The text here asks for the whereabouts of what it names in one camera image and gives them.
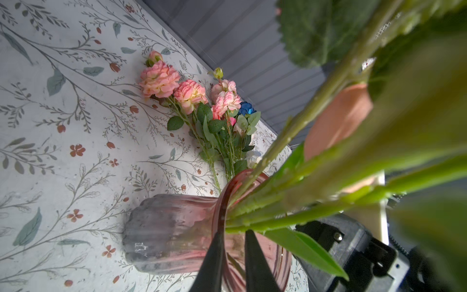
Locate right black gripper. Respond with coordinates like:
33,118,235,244
295,213,467,292

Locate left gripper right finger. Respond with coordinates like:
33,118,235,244
245,230,280,292

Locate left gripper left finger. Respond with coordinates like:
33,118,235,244
189,232,225,292

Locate pink glass vase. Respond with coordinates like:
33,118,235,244
122,169,293,292

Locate white rose stem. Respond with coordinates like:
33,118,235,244
226,1,467,279

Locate bunch of artificial flowers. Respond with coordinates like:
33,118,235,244
139,51,261,188

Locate floral table mat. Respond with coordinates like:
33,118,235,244
0,0,311,292

